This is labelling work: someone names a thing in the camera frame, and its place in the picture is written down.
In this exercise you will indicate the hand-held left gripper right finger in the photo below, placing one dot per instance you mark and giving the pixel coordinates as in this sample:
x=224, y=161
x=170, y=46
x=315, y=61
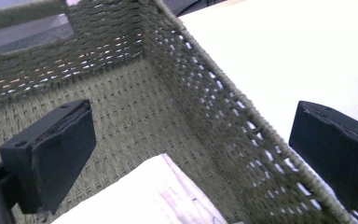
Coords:
x=332, y=149

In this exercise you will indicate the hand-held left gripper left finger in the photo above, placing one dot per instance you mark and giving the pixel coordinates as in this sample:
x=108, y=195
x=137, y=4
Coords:
x=59, y=155

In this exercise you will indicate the green woven basket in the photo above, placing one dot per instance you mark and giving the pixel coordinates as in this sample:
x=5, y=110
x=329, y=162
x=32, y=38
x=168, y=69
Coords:
x=143, y=118

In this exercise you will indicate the cream egg print cloth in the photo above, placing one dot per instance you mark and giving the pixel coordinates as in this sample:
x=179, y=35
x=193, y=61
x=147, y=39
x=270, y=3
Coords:
x=149, y=193

